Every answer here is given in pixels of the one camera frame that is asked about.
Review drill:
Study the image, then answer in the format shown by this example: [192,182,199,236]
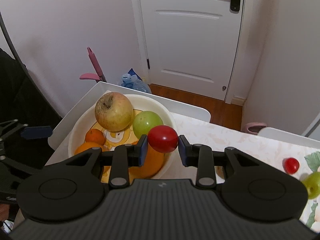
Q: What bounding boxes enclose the black fabric chair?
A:
[0,47,63,170]

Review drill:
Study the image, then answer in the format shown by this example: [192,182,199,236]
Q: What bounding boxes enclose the blue water jug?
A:
[117,68,152,94]

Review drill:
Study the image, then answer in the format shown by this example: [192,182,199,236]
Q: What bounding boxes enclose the green apple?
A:
[301,172,320,200]
[132,111,164,139]

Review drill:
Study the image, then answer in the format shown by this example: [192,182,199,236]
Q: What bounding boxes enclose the pink long-handled tool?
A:
[80,47,107,83]

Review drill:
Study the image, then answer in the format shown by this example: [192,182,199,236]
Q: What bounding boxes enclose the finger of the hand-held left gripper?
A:
[0,119,53,140]

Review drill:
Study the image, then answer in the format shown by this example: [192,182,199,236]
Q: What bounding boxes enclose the small red tomato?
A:
[283,157,300,175]

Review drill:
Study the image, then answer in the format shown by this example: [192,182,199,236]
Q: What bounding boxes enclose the large red tomato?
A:
[147,125,179,153]

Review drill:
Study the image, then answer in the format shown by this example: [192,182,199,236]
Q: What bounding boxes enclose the large yellowish apple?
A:
[94,92,134,132]

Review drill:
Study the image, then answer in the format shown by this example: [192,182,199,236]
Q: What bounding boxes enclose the grey curved pole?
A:
[0,11,28,72]

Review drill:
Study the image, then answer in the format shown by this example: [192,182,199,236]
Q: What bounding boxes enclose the cream cartoon print bowl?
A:
[68,94,177,180]

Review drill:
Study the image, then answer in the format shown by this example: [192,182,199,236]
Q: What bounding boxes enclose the large orange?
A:
[129,140,165,178]
[74,142,104,156]

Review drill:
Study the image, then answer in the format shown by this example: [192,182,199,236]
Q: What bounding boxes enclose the white panel door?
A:
[129,0,247,104]

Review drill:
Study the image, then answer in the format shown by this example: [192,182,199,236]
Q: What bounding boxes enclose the pink slipper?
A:
[241,122,267,133]

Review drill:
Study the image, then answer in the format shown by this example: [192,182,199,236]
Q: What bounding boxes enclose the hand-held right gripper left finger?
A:
[44,134,148,189]

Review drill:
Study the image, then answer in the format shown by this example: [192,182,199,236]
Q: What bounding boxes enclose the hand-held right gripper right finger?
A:
[178,134,278,189]

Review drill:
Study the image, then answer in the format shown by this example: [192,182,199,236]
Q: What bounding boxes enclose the small mandarin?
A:
[85,129,106,145]

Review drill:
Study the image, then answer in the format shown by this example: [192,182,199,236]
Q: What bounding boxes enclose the white rimmed table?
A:
[44,81,320,167]

